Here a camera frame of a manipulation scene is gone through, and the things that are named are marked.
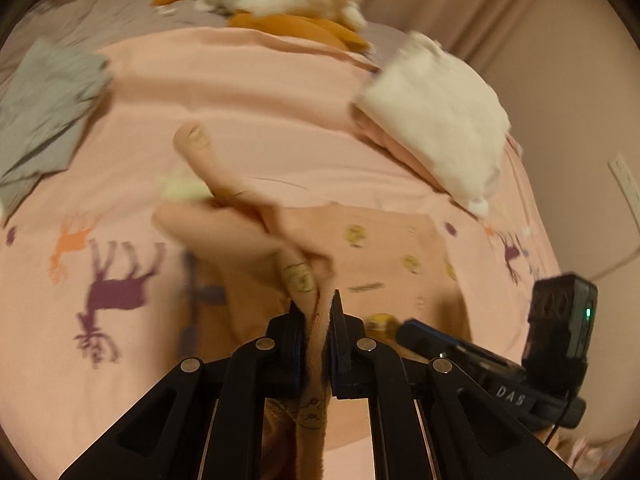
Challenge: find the pink cartoon print shirt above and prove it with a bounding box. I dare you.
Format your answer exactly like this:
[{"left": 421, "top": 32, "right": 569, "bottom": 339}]
[{"left": 152, "top": 121, "right": 473, "bottom": 480}]

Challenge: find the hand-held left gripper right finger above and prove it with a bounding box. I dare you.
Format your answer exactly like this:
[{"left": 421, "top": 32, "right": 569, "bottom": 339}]
[{"left": 327, "top": 289, "right": 576, "bottom": 480}]

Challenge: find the pink folded cloth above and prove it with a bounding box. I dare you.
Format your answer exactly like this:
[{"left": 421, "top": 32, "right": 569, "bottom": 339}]
[{"left": 350, "top": 105, "right": 451, "bottom": 196}]

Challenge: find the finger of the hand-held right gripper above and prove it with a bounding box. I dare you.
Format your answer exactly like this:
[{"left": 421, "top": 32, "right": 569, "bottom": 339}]
[{"left": 395, "top": 317, "right": 506, "bottom": 368}]

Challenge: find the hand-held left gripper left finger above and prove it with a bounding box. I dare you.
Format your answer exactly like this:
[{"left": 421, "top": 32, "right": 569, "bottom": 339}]
[{"left": 59, "top": 301, "right": 307, "bottom": 480}]

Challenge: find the pink animal print blanket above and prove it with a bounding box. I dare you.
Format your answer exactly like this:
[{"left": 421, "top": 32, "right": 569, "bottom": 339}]
[{"left": 0, "top": 25, "right": 563, "bottom": 480}]

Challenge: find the grey garment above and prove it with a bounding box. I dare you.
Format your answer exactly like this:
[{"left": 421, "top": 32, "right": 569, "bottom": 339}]
[{"left": 0, "top": 37, "right": 112, "bottom": 216}]

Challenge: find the white folded cloth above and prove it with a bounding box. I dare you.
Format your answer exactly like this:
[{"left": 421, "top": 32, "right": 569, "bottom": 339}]
[{"left": 352, "top": 31, "right": 512, "bottom": 218}]

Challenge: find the grey bedsheet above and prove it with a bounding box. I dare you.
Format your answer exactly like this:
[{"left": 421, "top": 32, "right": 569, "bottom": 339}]
[{"left": 0, "top": 0, "right": 416, "bottom": 86}]

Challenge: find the black cable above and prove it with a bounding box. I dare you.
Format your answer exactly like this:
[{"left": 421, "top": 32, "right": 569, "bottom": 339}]
[{"left": 542, "top": 392, "right": 576, "bottom": 446}]

